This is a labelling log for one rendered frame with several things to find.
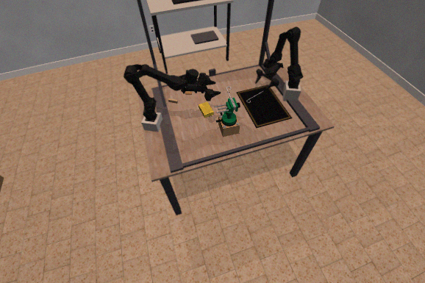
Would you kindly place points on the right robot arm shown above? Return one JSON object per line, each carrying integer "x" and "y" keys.
{"x": 184, "y": 83}

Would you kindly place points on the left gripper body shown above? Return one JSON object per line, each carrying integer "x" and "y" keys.
{"x": 268, "y": 76}

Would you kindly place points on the black mat with tan border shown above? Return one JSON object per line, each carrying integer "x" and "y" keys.
{"x": 265, "y": 108}

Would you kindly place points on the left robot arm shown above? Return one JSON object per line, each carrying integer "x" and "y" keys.
{"x": 294, "y": 70}

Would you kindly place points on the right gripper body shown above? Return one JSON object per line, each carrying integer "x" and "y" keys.
{"x": 208, "y": 92}

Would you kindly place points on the yellow sponge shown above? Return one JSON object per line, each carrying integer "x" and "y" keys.
{"x": 206, "y": 109}

